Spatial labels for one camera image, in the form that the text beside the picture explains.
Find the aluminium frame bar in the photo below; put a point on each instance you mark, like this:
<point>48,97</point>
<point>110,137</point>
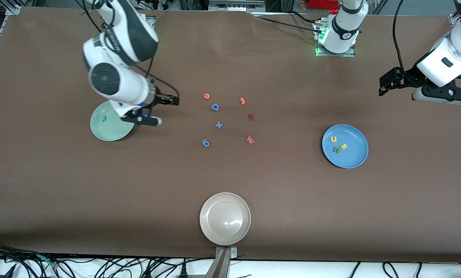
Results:
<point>234,5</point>

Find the black plug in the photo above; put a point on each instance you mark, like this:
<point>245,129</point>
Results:
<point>184,272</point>

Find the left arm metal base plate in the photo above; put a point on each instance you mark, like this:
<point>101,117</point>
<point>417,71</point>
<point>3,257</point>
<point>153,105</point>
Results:
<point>336,55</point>

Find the aluminium frame corner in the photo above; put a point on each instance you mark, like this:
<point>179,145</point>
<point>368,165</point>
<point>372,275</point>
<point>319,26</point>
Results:
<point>13,10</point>
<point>453,19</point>

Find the beige plate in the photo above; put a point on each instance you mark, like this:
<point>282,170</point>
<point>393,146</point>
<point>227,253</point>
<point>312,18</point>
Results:
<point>225,218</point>

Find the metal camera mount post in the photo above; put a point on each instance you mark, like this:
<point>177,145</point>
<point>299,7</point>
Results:
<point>219,266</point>

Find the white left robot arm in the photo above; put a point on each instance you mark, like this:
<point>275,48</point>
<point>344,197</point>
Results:
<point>344,27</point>

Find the blue plate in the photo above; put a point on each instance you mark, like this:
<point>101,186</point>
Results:
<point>350,158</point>

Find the pale green plate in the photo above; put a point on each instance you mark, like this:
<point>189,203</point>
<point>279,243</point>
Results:
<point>106,131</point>

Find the red box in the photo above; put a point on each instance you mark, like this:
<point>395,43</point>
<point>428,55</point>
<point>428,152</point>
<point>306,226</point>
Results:
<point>323,4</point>

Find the blue foam letter D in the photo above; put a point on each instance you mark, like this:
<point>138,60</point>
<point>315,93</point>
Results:
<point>215,107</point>

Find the pink foam letter W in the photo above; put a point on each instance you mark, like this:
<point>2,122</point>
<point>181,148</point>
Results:
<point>250,139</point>

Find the brown table mat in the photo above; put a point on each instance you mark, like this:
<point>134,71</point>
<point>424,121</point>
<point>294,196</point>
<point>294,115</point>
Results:
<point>292,193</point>

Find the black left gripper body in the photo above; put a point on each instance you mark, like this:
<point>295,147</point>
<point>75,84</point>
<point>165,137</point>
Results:
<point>408,75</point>

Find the blue foam letter g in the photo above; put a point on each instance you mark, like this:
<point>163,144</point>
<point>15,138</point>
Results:
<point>206,143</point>

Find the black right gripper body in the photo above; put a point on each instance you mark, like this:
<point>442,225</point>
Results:
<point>160,99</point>

